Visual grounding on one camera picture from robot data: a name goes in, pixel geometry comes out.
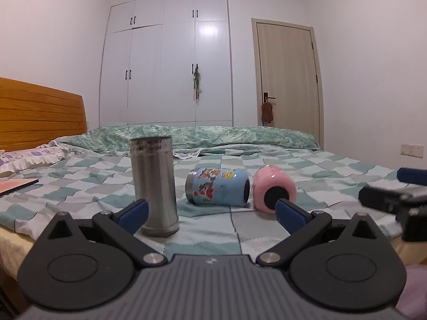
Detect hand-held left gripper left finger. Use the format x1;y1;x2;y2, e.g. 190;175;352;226
37;199;168;269

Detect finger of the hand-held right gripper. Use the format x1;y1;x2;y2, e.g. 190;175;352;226
397;167;427;185
358;185;427;214

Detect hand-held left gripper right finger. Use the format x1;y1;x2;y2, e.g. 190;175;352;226
255;198;390;269

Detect pink cup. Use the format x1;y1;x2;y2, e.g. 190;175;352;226
252;164;298;215

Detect blue cartoon print cup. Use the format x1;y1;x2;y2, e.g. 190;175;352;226
185;168;251;207

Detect stainless steel cup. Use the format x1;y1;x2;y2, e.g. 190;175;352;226
129;135;180;237

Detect light purple cloth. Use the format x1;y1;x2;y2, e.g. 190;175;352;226
398;263;427;320

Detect green checked bed sheet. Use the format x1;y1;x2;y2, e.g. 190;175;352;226
0;146;427;258

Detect brown hanging bag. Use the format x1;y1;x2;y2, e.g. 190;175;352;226
261;101;275;127

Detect green floral quilt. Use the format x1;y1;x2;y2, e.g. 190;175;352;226
59;125;320;159

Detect purple floral pillow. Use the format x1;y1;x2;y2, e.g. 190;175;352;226
0;145;69;178

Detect pink book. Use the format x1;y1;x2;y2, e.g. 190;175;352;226
0;178;40;198

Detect orange wooden headboard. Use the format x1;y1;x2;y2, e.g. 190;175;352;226
0;77;88;153

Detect beige wooden door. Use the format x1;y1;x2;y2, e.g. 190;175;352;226
251;18;325;148

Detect white wardrobe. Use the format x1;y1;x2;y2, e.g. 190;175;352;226
99;0;234;128

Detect green hanging ornament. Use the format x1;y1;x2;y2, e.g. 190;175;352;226
192;65;203;100

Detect white wall socket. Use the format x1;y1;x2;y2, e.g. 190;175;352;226
401;143;424;157

